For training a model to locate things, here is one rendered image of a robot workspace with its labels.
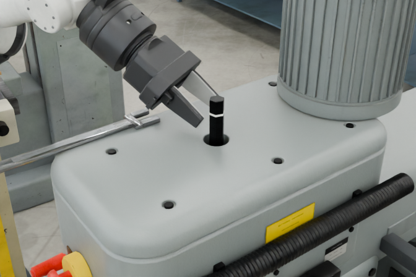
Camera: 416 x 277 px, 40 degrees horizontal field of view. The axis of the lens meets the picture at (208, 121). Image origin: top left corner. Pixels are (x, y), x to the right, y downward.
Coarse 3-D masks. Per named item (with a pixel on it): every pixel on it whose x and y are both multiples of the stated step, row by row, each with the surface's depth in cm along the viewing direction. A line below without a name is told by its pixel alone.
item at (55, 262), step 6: (54, 258) 86; (60, 258) 86; (42, 264) 85; (48, 264) 85; (54, 264) 85; (60, 264) 86; (30, 270) 85; (36, 270) 84; (42, 270) 85; (48, 270) 85; (36, 276) 84; (42, 276) 85
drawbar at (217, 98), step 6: (210, 96) 79; (216, 96) 79; (210, 102) 78; (216, 102) 77; (222, 102) 78; (210, 108) 78; (216, 108) 78; (222, 108) 78; (216, 114) 78; (210, 120) 79; (216, 120) 79; (222, 120) 79; (210, 126) 80; (216, 126) 79; (222, 126) 80; (210, 132) 80; (216, 132) 80; (222, 132) 80; (210, 138) 81; (216, 138) 80; (222, 138) 81; (210, 144) 81; (216, 144) 81; (222, 144) 81
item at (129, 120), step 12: (144, 108) 88; (132, 120) 85; (144, 120) 85; (156, 120) 85; (96, 132) 82; (108, 132) 82; (60, 144) 79; (72, 144) 79; (24, 156) 76; (36, 156) 77; (0, 168) 74; (12, 168) 75
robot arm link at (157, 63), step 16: (128, 16) 77; (144, 16) 79; (112, 32) 76; (128, 32) 76; (144, 32) 78; (96, 48) 78; (112, 48) 77; (128, 48) 78; (144, 48) 77; (160, 48) 79; (176, 48) 81; (112, 64) 79; (128, 64) 78; (144, 64) 76; (160, 64) 77; (176, 64) 79; (192, 64) 80; (128, 80) 78; (144, 80) 77; (160, 80) 75; (176, 80) 77; (144, 96) 76; (160, 96) 76
